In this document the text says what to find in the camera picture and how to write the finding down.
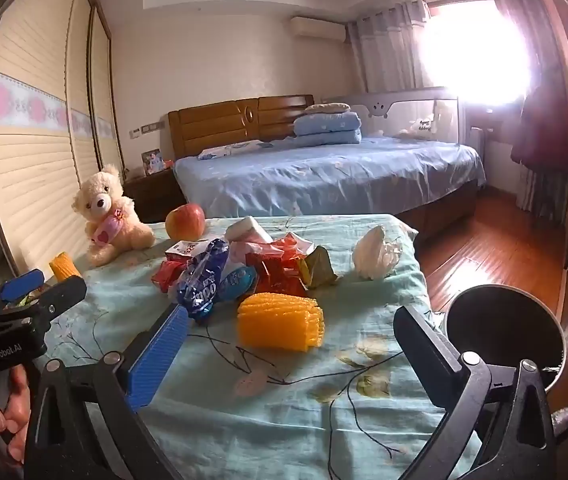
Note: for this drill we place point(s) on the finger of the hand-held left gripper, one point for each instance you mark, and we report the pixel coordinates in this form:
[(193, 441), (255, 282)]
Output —
[(64, 294), (21, 284)]

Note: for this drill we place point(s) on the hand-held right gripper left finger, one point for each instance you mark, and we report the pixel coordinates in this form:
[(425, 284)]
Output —
[(159, 355)]

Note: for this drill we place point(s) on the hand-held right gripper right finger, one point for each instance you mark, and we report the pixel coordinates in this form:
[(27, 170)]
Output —
[(429, 355)]

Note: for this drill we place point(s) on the round metal trash can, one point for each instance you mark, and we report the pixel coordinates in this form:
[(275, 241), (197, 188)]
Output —
[(504, 330)]

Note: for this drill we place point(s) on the yellow foam fruit net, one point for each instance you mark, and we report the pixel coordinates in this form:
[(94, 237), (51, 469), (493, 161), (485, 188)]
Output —
[(279, 322)]

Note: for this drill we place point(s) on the white foam block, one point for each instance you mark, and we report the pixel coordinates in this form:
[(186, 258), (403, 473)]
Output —
[(246, 227)]

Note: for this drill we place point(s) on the yellow corn cob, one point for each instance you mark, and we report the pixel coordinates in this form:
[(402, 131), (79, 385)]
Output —
[(64, 266)]

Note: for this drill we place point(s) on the large blue snack wrapper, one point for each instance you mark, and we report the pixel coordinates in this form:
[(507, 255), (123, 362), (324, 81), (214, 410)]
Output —
[(199, 285)]

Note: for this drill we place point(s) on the cream teddy bear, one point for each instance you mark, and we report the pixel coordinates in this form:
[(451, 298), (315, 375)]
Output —
[(99, 200)]

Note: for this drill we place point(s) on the small blue snack wrapper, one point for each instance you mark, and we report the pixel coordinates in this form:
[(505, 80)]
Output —
[(236, 281)]

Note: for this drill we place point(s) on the teal floral blanket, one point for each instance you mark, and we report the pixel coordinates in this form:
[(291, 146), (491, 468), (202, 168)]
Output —
[(264, 410)]

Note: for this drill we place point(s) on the cream sliding wardrobe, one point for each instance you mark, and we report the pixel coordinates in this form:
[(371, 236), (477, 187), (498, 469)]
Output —
[(34, 160)]

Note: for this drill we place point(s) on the dark wooden nightstand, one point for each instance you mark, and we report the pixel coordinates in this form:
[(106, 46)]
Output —
[(149, 192)]

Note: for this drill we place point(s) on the red apple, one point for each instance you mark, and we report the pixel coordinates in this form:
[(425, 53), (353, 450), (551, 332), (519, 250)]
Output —
[(184, 222)]

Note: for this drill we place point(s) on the pink white snack bag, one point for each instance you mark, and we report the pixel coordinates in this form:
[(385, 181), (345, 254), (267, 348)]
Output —
[(249, 252)]

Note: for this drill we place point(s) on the green gold snack packet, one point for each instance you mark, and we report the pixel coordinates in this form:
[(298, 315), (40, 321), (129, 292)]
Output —
[(319, 267)]

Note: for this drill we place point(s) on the red foil snack wrapper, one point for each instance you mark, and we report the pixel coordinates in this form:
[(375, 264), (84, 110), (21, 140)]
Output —
[(279, 272)]

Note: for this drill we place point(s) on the grey window curtain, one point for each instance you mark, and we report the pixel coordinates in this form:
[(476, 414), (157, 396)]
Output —
[(539, 190), (384, 50)]

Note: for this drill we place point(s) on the bed with blue sheet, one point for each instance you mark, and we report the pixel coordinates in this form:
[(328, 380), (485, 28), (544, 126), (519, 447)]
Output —
[(314, 175)]

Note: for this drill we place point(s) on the flat blue pillow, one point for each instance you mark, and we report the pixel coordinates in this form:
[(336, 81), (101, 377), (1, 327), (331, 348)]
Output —
[(224, 150)]

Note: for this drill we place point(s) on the white radiator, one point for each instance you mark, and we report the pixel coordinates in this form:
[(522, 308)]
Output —
[(478, 142)]

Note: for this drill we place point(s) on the wooden headboard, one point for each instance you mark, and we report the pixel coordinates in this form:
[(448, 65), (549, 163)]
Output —
[(214, 125)]

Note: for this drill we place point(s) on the hanging red jacket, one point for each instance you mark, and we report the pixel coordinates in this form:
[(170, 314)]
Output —
[(544, 135)]

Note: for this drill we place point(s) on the folded blue quilt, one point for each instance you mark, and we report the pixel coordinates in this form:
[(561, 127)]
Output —
[(326, 127)]

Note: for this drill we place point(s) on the beige pillow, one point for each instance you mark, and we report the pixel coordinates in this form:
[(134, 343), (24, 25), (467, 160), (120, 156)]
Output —
[(329, 108)]

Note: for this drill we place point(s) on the white air conditioner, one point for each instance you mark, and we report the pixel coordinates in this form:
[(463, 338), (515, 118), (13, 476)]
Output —
[(316, 29)]

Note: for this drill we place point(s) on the photo frame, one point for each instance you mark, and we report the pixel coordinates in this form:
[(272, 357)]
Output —
[(151, 161)]

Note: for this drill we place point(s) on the wall switch panel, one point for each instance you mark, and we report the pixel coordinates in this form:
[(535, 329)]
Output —
[(136, 133)]

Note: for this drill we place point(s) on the grey bed guard rail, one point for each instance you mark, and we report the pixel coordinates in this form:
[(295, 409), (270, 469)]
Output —
[(394, 107)]

